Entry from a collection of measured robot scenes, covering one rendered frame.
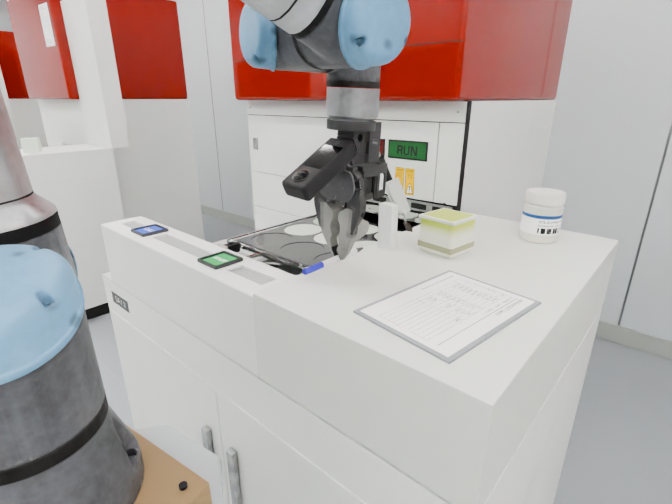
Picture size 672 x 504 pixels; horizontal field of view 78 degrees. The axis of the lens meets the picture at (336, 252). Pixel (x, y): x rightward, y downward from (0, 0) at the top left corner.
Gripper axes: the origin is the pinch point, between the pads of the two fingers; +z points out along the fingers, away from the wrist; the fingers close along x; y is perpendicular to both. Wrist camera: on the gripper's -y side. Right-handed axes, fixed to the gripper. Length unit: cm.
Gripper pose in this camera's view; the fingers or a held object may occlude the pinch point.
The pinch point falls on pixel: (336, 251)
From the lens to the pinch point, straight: 65.9
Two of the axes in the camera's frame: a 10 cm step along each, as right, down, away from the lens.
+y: 6.6, -2.5, 7.0
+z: -0.4, 9.3, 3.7
